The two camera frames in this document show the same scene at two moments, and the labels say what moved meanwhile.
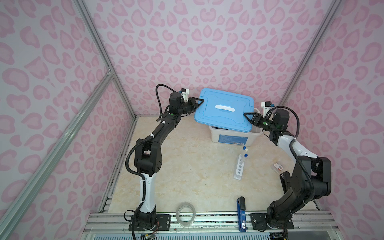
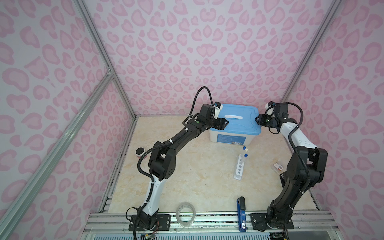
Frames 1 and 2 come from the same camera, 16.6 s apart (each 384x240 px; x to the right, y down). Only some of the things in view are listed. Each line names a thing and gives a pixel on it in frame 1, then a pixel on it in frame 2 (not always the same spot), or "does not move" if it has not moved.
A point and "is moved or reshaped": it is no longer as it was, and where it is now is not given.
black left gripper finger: [193, 104] → [221, 123]
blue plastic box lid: [225, 109] is moved or reshaped
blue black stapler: [241, 211] does not move
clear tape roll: [183, 223] does not move
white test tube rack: [240, 166] does not move
